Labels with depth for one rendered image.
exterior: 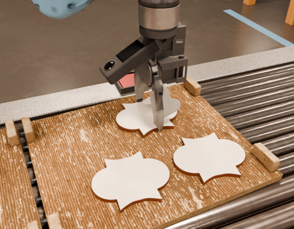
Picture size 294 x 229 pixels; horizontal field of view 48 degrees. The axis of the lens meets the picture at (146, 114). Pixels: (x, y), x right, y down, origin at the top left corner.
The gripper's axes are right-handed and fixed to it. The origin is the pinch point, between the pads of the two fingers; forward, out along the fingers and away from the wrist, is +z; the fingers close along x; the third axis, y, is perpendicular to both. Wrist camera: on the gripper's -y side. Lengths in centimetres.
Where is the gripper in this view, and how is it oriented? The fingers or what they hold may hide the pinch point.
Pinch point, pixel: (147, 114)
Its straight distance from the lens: 73.1
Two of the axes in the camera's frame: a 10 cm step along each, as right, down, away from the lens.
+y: 9.1, -2.3, 3.4
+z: -0.1, 8.1, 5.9
